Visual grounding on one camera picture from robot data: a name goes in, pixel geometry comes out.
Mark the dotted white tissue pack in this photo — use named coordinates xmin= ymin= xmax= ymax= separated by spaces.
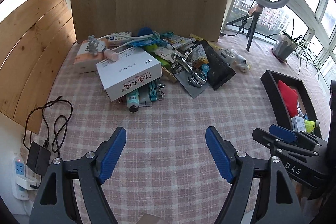
xmin=106 ymin=32 xmax=132 ymax=47

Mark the blue round puff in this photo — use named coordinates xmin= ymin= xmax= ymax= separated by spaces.
xmin=137 ymin=27 xmax=153 ymax=36

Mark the red fabric pouch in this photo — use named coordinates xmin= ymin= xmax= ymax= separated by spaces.
xmin=278 ymin=80 xmax=298 ymax=118

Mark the black flat package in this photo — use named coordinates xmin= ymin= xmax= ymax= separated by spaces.
xmin=197 ymin=40 xmax=236 ymax=91

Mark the small pink bottle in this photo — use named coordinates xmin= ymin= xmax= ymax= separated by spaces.
xmin=103 ymin=49 xmax=119 ymax=62

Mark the pine wood panel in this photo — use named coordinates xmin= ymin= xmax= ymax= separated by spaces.
xmin=1 ymin=0 xmax=76 ymax=134

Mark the orange snack sachet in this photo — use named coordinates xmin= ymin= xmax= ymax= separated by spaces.
xmin=190 ymin=44 xmax=209 ymax=68

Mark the potted spider plant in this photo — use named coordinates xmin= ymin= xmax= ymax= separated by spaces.
xmin=265 ymin=20 xmax=322 ymax=71

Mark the yellow long sachet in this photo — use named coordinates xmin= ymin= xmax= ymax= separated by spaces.
xmin=188 ymin=33 xmax=224 ymax=53

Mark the white grey head massager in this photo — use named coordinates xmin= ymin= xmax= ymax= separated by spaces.
xmin=86 ymin=32 xmax=161 ymax=56

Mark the white power strip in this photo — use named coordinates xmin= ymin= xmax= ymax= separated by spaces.
xmin=11 ymin=157 xmax=39 ymax=201

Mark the white cardboard box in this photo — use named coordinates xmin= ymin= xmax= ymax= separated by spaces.
xmin=96 ymin=47 xmax=162 ymax=102

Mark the teal hand cream tube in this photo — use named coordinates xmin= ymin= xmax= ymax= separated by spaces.
xmin=126 ymin=89 xmax=139 ymax=113

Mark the yellow shuttlecock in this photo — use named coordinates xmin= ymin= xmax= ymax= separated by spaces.
xmin=304 ymin=120 xmax=319 ymax=133

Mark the white blue tin box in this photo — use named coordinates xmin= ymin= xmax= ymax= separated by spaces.
xmin=291 ymin=116 xmax=306 ymax=132

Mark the black power adapter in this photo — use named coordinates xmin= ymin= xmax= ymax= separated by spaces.
xmin=27 ymin=141 xmax=51 ymax=176

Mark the black tray box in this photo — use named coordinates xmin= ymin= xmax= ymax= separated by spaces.
xmin=261 ymin=70 xmax=317 ymax=130

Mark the blue wet wipe packet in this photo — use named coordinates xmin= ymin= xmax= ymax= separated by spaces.
xmin=130 ymin=38 xmax=158 ymax=47

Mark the orange tissue pack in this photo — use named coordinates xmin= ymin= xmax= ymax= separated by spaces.
xmin=73 ymin=38 xmax=109 ymax=73

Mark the metal clamp tool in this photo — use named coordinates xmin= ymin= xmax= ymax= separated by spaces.
xmin=171 ymin=48 xmax=207 ymax=87

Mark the patterned white lighter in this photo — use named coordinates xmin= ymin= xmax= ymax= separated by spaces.
xmin=166 ymin=35 xmax=196 ymax=50

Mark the white round device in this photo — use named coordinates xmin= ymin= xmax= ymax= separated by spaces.
xmin=220 ymin=48 xmax=236 ymax=66

